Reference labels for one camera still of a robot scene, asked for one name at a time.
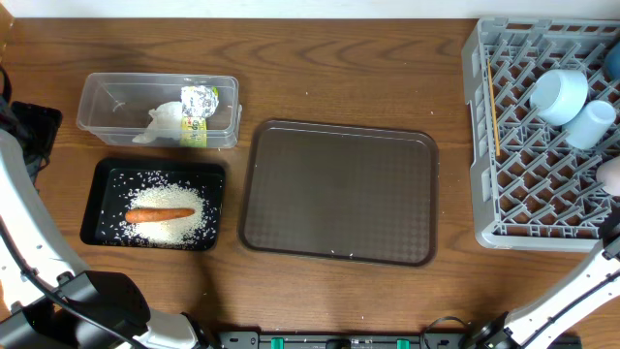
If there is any white tissue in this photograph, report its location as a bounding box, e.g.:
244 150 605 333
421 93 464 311
132 102 183 143

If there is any orange carrot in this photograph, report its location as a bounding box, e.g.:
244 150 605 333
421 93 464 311
125 207 195 224

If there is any yellow snack wrapper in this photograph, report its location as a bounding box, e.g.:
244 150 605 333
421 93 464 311
180 85 219 148

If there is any pile of white rice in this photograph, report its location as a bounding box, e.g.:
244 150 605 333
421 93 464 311
94 169 224 250

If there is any wooden chopstick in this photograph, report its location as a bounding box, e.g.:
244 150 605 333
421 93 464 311
486 59 501 158

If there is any light blue bowl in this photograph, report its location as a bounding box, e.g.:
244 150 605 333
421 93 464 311
529 69 588 126

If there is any dark blue plate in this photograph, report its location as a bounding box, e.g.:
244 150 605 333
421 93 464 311
604 43 620 80

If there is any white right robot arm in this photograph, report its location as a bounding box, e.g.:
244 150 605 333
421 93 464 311
461 208 619 349

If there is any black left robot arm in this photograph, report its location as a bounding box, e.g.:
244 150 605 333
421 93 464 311
1 73 211 348

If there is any grey dishwasher rack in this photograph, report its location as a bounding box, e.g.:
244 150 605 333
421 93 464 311
461 17 619 252

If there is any clear plastic bin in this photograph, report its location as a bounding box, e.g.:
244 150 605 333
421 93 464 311
77 73 242 148

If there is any black plastic bin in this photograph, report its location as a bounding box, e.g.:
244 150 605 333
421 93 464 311
80 158 226 245

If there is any brown serving tray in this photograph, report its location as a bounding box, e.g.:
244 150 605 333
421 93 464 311
237 120 439 268

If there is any light blue cup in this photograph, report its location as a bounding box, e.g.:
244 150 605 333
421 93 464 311
563 100 616 150

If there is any pink cup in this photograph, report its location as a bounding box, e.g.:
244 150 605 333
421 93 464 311
596 157 620 196

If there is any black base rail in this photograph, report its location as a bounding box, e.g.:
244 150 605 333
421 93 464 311
217 332 464 349

